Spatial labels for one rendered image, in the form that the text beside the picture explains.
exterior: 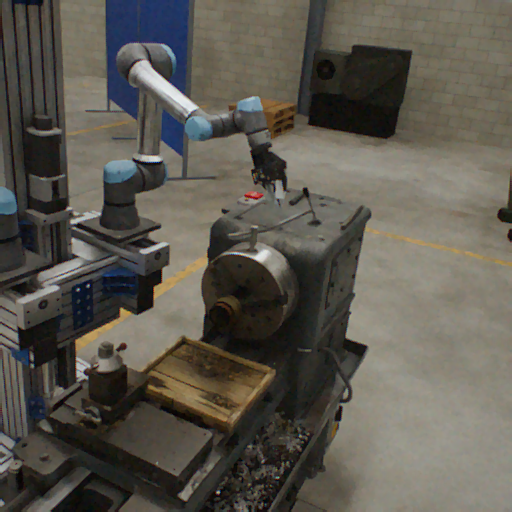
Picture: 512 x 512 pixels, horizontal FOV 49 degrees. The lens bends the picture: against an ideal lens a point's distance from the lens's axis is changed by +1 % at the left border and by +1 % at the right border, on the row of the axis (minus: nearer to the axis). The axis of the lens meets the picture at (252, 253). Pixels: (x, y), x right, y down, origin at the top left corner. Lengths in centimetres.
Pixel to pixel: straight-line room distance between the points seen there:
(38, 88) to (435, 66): 1002
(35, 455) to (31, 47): 121
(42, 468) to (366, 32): 1093
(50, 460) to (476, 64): 1065
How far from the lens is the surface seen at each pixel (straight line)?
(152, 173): 216
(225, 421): 162
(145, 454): 142
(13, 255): 183
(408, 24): 1163
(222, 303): 173
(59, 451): 155
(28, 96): 199
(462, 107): 1152
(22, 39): 197
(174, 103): 183
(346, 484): 281
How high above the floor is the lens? 196
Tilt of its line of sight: 24 degrees down
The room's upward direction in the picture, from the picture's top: 6 degrees clockwise
